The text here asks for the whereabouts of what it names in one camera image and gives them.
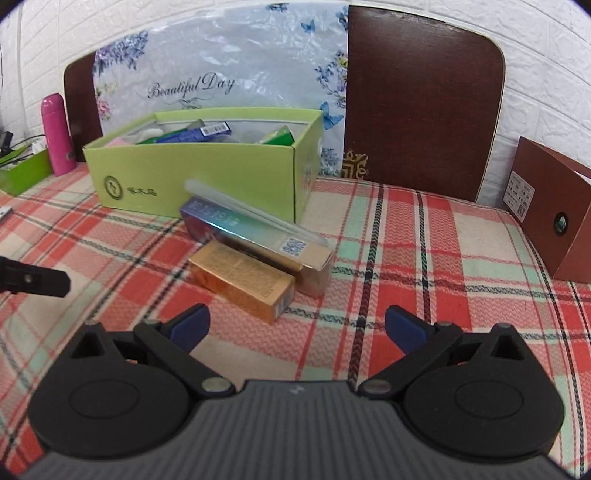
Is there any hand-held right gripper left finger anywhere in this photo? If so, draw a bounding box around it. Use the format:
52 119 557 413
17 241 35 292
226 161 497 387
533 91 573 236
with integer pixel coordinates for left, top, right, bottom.
69 303 236 398

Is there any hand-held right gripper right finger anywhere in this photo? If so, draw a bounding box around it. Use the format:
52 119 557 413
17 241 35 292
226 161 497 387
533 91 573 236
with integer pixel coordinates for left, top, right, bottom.
358 305 528 398

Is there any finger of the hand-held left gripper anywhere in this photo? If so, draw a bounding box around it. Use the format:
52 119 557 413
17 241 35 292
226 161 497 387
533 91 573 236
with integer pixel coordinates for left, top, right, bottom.
0 256 71 298

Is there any orange box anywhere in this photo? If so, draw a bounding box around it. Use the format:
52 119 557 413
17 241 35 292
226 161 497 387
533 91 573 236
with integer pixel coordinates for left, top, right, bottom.
188 241 296 325

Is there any light green cardboard box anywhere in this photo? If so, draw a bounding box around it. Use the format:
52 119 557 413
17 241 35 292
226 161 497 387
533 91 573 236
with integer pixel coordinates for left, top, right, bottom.
82 107 325 224

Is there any plaid blanket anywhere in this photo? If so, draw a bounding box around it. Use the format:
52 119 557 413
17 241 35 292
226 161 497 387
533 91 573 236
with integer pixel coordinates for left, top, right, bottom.
0 161 591 476

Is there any iridescent box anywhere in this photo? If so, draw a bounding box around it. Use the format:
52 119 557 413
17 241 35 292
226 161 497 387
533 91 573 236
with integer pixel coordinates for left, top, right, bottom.
179 198 310 259

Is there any green tissue box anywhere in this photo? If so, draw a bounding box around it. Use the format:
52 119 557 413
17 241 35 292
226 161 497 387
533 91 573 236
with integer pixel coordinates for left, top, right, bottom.
0 147 53 196

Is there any clear plastic tube case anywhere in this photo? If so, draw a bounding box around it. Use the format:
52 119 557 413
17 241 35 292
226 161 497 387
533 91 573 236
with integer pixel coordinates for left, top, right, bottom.
184 179 329 247

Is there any pink bottle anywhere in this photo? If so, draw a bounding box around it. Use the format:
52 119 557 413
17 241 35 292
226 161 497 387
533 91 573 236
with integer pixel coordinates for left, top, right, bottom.
41 93 77 177

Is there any brown cardboard box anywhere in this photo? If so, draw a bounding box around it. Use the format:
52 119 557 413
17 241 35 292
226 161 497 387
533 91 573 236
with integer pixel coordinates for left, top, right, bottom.
502 136 591 283

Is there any long blue box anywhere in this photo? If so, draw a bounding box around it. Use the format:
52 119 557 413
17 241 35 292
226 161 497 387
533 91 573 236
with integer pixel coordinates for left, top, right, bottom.
139 121 232 145

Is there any small green box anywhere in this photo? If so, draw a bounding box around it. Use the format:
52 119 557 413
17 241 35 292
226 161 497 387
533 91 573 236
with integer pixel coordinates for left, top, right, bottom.
256 126 296 147

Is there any brown wooden headboard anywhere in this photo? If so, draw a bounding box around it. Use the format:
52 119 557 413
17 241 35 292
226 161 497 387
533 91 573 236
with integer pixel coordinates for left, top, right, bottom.
64 6 506 204

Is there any floral plastic bag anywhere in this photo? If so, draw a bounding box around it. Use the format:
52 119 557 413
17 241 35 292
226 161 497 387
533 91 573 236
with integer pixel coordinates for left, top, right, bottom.
92 2 349 178

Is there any black cable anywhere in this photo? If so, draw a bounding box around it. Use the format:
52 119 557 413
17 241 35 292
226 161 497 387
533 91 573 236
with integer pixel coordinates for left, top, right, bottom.
0 134 47 162

